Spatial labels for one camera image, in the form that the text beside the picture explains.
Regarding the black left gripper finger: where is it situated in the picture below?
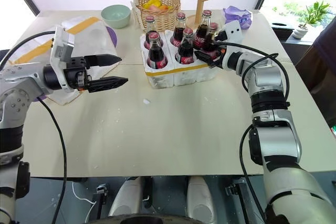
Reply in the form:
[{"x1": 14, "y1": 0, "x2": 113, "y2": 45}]
[
  {"x1": 86, "y1": 76, "x2": 129, "y2": 94},
  {"x1": 84, "y1": 54, "x2": 123, "y2": 68}
]

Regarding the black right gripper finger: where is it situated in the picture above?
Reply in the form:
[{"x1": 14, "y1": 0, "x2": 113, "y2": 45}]
[
  {"x1": 206, "y1": 26, "x2": 221, "y2": 42},
  {"x1": 193, "y1": 50, "x2": 219, "y2": 68}
]

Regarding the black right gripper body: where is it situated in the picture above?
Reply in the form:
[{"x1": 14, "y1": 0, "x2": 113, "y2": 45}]
[{"x1": 209, "y1": 30, "x2": 229, "y2": 69}]

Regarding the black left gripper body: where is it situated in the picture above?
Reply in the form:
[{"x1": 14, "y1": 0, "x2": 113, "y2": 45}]
[{"x1": 62, "y1": 56, "x2": 93, "y2": 91}]

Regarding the glass cola bottle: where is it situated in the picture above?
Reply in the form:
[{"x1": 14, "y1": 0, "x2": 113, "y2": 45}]
[
  {"x1": 201, "y1": 22, "x2": 221, "y2": 60},
  {"x1": 170, "y1": 12, "x2": 187, "y2": 47},
  {"x1": 145, "y1": 15, "x2": 161, "y2": 41},
  {"x1": 175, "y1": 27, "x2": 196, "y2": 65},
  {"x1": 193, "y1": 9, "x2": 213, "y2": 50},
  {"x1": 146, "y1": 31, "x2": 169, "y2": 70}
]

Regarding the white foam crate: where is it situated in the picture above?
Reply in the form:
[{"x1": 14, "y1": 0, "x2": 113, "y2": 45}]
[{"x1": 139, "y1": 29, "x2": 224, "y2": 90}]

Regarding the purple plastic bag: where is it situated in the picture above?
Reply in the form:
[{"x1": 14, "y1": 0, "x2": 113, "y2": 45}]
[{"x1": 223, "y1": 5, "x2": 254, "y2": 30}]

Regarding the wooden tree stand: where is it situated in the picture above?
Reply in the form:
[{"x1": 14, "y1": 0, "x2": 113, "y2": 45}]
[{"x1": 184, "y1": 0, "x2": 217, "y2": 29}]

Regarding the mint green bowl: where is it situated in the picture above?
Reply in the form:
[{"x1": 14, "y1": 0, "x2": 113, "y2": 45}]
[{"x1": 101, "y1": 4, "x2": 131, "y2": 29}]

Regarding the woven wicker basket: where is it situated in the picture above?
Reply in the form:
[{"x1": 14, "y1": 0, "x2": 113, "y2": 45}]
[{"x1": 130, "y1": 0, "x2": 182, "y2": 33}]

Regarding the yellow fruit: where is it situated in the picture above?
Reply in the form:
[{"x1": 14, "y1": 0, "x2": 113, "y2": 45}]
[{"x1": 142, "y1": 0, "x2": 161, "y2": 9}]

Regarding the potted green plant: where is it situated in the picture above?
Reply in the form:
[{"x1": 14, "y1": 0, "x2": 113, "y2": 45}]
[{"x1": 292, "y1": 0, "x2": 331, "y2": 39}]

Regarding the dark clothed person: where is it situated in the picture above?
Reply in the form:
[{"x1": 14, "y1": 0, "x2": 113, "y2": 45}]
[{"x1": 295, "y1": 16, "x2": 336, "y2": 120}]

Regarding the grey rounded leg shell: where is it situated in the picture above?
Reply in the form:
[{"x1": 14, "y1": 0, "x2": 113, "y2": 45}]
[
  {"x1": 185, "y1": 176, "x2": 216, "y2": 224},
  {"x1": 108, "y1": 176, "x2": 144, "y2": 217}
]

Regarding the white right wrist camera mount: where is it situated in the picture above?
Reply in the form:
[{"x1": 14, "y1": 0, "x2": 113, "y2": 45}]
[{"x1": 220, "y1": 20, "x2": 244, "y2": 45}]

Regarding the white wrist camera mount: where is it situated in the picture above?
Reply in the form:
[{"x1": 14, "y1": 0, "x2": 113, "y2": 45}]
[
  {"x1": 49, "y1": 25, "x2": 80, "y2": 94},
  {"x1": 220, "y1": 20, "x2": 244, "y2": 45}
]

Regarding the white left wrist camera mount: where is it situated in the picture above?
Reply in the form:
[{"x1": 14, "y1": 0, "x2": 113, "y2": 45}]
[{"x1": 49, "y1": 25, "x2": 80, "y2": 94}]

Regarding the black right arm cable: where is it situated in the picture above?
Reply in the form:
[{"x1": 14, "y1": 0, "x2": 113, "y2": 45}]
[{"x1": 222, "y1": 40, "x2": 291, "y2": 224}]

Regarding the black clamp bracket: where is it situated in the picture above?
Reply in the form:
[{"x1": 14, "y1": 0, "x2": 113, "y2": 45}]
[
  {"x1": 224, "y1": 178, "x2": 253, "y2": 224},
  {"x1": 92, "y1": 183, "x2": 109, "y2": 221}
]

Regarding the thin white wire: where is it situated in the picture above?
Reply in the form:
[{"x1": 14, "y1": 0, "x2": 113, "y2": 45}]
[{"x1": 71, "y1": 181, "x2": 97, "y2": 206}]

